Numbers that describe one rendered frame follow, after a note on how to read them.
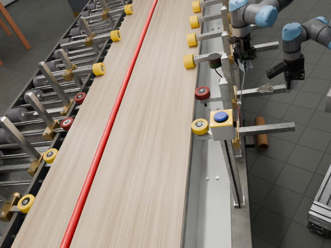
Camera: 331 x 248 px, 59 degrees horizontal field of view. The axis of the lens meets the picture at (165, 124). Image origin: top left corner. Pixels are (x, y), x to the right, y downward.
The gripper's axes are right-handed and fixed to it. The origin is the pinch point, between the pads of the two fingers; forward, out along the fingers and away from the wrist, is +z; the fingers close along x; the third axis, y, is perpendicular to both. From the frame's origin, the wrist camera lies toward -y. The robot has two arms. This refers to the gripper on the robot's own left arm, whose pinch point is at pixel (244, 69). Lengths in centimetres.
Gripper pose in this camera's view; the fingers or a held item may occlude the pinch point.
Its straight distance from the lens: 147.2
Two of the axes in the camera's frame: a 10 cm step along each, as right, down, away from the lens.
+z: 2.8, 7.0, 6.6
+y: 2.0, 6.3, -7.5
